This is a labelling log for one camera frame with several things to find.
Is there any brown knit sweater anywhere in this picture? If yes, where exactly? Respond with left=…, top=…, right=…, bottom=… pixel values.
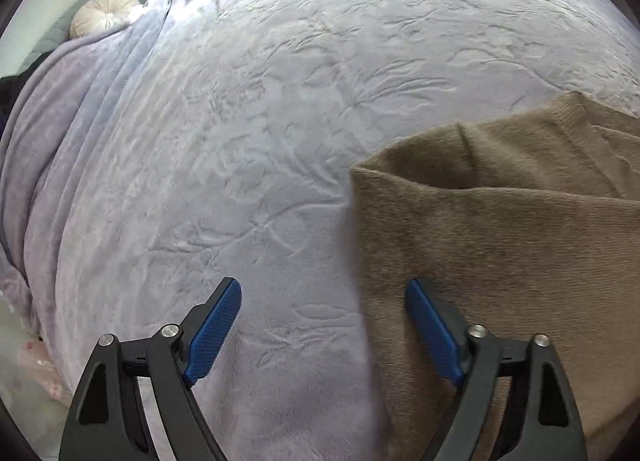
left=352, top=92, right=639, bottom=460

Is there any lavender embossed fleece blanket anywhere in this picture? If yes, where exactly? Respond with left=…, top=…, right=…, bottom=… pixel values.
left=1, top=0, right=639, bottom=460

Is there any round cream cushion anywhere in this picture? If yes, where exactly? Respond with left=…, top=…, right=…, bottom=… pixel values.
left=70, top=0, right=143, bottom=39

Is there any grey-green pillow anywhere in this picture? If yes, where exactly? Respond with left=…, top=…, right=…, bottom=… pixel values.
left=12, top=0, right=149, bottom=74

